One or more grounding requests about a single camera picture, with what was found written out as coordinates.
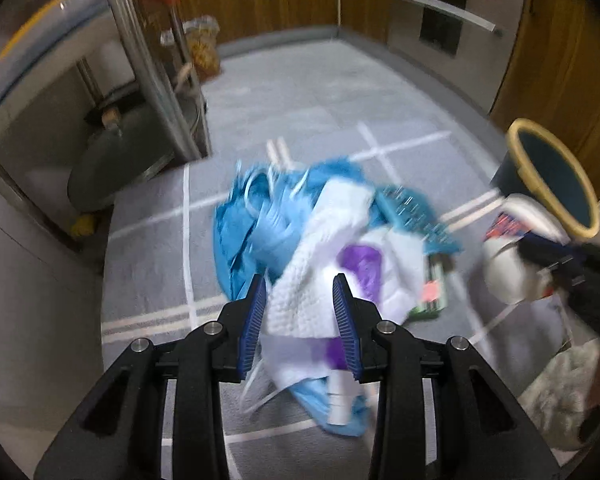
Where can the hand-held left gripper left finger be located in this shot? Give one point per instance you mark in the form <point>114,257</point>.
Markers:
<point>252,330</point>

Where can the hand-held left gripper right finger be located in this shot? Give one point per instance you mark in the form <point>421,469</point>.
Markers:
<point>347,330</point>

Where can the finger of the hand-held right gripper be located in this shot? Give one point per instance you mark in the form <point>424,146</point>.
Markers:
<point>545,255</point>

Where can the white packaging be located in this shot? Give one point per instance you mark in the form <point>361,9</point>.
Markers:
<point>505,270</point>

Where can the white paper towel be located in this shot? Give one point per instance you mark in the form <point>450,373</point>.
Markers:
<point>360,265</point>
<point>305,280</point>

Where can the small white tube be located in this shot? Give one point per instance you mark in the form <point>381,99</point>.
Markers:
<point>340,400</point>

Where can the blue bucket with yellow rim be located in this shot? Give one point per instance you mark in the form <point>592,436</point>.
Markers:
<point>555,175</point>

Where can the small green box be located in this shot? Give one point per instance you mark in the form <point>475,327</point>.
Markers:
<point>430,290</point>

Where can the blue cloth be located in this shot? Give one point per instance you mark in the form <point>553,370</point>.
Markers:
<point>235,240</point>

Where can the light blue face mask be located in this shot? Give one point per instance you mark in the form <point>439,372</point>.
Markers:
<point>270,230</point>

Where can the teal pill blister pack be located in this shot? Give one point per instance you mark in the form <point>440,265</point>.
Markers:
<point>415,215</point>

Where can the grey checked mat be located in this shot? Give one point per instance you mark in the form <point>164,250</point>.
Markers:
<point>155,240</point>

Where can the small yellow object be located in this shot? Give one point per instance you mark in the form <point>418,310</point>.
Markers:
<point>85,226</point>

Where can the glass pot lid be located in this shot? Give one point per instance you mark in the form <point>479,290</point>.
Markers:
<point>115,165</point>

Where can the stainless steel oven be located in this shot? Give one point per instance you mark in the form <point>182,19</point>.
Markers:
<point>445,25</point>

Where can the patterned bin with plastic liner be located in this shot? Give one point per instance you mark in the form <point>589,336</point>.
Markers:
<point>205,50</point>

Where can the steel shelf rack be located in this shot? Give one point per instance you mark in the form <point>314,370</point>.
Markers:
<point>130,35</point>

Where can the grey blue board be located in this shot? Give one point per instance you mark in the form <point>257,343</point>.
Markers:
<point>40,60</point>

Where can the yellow corn cob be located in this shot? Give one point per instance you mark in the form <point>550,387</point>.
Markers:
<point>30,30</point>

